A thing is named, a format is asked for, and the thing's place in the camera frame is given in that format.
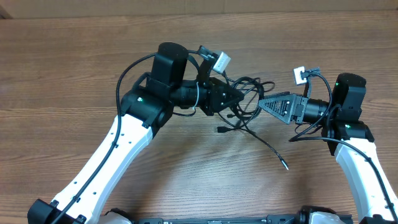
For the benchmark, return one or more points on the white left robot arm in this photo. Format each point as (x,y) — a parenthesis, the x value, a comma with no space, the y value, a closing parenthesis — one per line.
(179,78)

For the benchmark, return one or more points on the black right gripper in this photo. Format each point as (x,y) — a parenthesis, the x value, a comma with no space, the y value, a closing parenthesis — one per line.
(291,106)

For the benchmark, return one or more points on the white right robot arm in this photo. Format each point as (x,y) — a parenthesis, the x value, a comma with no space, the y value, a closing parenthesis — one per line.
(349,140)

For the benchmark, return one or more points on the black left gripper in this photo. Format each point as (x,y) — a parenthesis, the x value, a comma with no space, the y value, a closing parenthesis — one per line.
(213,102)

